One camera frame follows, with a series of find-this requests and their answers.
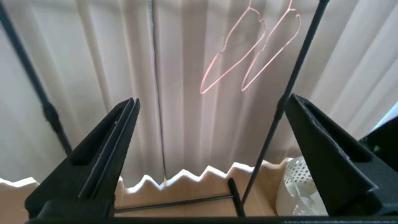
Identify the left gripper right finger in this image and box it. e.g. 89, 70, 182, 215
284, 93, 398, 217

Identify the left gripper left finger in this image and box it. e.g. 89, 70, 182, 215
24, 97, 141, 219

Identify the pink clothes hanger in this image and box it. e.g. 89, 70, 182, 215
199, 0, 267, 95
240, 0, 302, 93

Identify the white laundry basket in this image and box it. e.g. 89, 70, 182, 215
275, 156, 330, 217

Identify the black clothes rack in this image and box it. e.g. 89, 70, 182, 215
0, 0, 331, 218

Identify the beige curtain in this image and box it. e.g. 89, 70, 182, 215
0, 0, 398, 189

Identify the grey curtain wand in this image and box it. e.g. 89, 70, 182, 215
148, 0, 168, 179

